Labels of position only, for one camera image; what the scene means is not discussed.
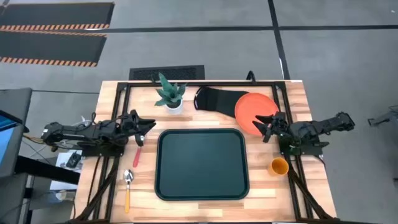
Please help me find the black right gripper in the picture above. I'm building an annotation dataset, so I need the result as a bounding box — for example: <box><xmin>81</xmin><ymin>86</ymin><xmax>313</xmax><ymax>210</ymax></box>
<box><xmin>252</xmin><ymin>111</ymin><xmax>289</xmax><ymax>144</ymax></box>

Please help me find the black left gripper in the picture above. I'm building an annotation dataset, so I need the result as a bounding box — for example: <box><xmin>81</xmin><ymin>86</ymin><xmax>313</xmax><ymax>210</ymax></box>
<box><xmin>117</xmin><ymin>109</ymin><xmax>157</xmax><ymax>147</ymax></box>

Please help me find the orange plastic plate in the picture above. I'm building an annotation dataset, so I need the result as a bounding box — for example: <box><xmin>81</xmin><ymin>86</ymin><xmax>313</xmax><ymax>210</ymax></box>
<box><xmin>234</xmin><ymin>92</ymin><xmax>280</xmax><ymax>137</ymax></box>

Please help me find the fork with red handle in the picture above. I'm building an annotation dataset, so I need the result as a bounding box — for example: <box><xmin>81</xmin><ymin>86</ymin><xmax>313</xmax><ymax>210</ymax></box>
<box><xmin>132</xmin><ymin>145</ymin><xmax>143</xmax><ymax>168</ymax></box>

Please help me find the spoon with orange handle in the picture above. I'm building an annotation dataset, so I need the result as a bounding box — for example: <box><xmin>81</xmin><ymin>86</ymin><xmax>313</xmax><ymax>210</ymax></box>
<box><xmin>123</xmin><ymin>169</ymin><xmax>135</xmax><ymax>214</ymax></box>

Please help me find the orange plastic cup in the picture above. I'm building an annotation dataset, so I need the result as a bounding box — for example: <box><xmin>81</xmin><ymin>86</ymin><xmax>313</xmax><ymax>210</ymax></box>
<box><xmin>268</xmin><ymin>157</ymin><xmax>290</xmax><ymax>177</ymax></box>

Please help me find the dark green plastic tray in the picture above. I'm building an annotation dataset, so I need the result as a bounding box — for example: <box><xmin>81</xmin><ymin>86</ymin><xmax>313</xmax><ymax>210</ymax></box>
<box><xmin>154</xmin><ymin>128</ymin><xmax>251</xmax><ymax>202</ymax></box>

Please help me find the white plant pot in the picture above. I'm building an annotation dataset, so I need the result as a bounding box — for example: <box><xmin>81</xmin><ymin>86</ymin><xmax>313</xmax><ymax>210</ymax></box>
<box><xmin>165</xmin><ymin>99</ymin><xmax>184</xmax><ymax>116</ymax></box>

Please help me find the green leafy plant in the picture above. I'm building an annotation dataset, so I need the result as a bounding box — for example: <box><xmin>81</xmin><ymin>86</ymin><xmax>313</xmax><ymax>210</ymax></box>
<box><xmin>151</xmin><ymin>72</ymin><xmax>188</xmax><ymax>107</ymax></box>

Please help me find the black oven mitt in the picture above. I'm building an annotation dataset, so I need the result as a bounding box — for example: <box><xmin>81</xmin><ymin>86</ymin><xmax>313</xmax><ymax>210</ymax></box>
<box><xmin>193</xmin><ymin>86</ymin><xmax>249</xmax><ymax>119</ymax></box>

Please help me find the black floor grate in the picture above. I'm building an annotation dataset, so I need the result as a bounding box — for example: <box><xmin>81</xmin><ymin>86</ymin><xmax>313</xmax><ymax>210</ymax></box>
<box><xmin>129</xmin><ymin>65</ymin><xmax>206</xmax><ymax>81</ymax></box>

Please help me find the black handheld controller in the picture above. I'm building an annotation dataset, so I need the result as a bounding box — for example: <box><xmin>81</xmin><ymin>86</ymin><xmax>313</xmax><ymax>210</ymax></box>
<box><xmin>65</xmin><ymin>151</ymin><xmax>83</xmax><ymax>169</ymax></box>

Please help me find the white paper sheet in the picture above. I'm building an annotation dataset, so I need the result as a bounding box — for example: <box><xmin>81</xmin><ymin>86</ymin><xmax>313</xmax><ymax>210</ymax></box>
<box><xmin>49</xmin><ymin>149</ymin><xmax>83</xmax><ymax>191</ymax></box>

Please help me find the black desk bar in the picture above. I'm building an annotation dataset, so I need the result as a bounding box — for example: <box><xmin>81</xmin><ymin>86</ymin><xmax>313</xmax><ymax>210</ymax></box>
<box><xmin>14</xmin><ymin>155</ymin><xmax>81</xmax><ymax>185</ymax></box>

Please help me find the grey stand leg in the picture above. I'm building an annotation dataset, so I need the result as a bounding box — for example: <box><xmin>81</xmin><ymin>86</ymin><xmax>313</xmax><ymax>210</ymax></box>
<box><xmin>368</xmin><ymin>105</ymin><xmax>398</xmax><ymax>127</ymax></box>

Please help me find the black striped-edge floor mat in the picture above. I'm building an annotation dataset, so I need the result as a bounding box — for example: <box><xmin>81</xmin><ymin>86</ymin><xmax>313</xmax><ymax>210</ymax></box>
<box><xmin>0</xmin><ymin>30</ymin><xmax>108</xmax><ymax>68</ymax></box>
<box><xmin>0</xmin><ymin>2</ymin><xmax>116</xmax><ymax>32</ymax></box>

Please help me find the monitor with blue screen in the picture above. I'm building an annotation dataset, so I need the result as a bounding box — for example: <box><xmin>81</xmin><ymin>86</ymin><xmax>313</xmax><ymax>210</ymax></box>
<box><xmin>0</xmin><ymin>88</ymin><xmax>33</xmax><ymax>179</ymax></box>

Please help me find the black metal table frame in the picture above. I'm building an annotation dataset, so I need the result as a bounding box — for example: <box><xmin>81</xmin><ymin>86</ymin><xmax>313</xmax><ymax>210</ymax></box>
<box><xmin>67</xmin><ymin>80</ymin><xmax>338</xmax><ymax>224</ymax></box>

